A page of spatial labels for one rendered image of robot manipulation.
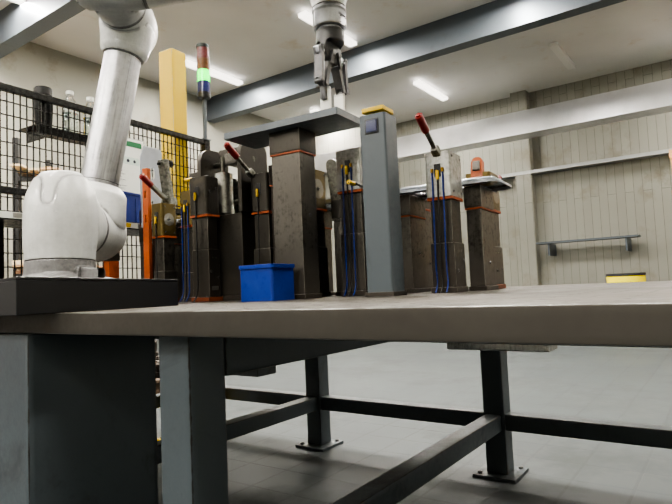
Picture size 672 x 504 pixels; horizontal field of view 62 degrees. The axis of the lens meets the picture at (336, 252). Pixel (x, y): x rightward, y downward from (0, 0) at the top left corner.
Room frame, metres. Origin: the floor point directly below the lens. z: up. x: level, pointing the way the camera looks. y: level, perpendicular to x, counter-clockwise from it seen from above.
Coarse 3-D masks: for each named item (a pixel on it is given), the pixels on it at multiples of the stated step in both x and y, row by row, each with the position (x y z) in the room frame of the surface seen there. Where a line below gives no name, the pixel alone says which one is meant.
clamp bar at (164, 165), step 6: (162, 162) 1.99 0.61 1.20; (168, 162) 2.00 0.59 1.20; (162, 168) 1.99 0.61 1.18; (168, 168) 2.00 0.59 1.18; (162, 174) 2.00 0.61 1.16; (168, 174) 2.00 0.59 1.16; (162, 180) 2.00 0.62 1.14; (168, 180) 2.00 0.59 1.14; (162, 186) 2.01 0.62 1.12; (168, 186) 1.99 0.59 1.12; (162, 192) 2.01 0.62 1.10; (168, 192) 2.00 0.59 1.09; (168, 198) 2.00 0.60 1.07
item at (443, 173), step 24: (432, 168) 1.42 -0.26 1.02; (456, 168) 1.44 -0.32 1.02; (432, 192) 1.42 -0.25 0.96; (456, 192) 1.43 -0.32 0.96; (432, 216) 1.43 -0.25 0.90; (456, 216) 1.44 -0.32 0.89; (456, 240) 1.43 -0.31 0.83; (432, 264) 1.43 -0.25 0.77; (456, 264) 1.41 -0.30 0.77; (432, 288) 1.43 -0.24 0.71; (456, 288) 1.40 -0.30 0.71
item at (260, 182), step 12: (252, 180) 1.68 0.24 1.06; (264, 180) 1.66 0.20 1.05; (252, 192) 1.68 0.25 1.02; (264, 192) 1.66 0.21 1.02; (252, 204) 1.68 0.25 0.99; (264, 204) 1.66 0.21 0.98; (264, 216) 1.67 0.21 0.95; (264, 228) 1.67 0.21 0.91; (264, 240) 1.67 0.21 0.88; (264, 252) 1.67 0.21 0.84
